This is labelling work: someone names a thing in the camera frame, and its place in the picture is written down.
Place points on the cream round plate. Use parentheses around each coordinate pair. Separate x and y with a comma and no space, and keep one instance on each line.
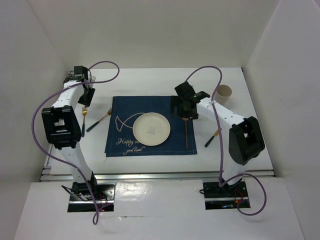
(151,129)

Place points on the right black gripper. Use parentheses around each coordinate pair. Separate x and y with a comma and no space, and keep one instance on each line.
(175,101)

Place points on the aluminium rail front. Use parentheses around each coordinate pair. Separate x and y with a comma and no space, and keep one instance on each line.
(46,177)

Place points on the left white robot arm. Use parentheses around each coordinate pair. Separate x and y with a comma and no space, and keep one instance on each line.
(63,130)

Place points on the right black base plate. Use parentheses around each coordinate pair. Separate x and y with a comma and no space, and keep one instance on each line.
(227,197)

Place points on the beige paper cup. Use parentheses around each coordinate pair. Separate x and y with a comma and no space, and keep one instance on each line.
(222,94)

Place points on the gold fork green handle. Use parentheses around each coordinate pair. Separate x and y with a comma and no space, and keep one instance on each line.
(97,122)
(83,122)

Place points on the dark blue cloth placemat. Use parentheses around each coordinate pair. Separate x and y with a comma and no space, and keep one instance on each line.
(120,138)

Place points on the gold knife green handle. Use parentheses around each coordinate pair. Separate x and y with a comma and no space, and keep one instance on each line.
(211,139)

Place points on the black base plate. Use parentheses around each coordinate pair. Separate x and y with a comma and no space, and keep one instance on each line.
(81,201)
(227,197)

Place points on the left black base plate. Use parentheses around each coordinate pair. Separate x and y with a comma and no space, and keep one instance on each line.
(81,201)

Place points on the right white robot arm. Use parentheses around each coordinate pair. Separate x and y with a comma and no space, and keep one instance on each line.
(245,140)

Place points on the copper spoon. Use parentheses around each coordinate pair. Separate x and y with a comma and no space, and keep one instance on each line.
(186,131)

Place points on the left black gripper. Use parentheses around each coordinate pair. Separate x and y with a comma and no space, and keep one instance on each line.
(87,101)

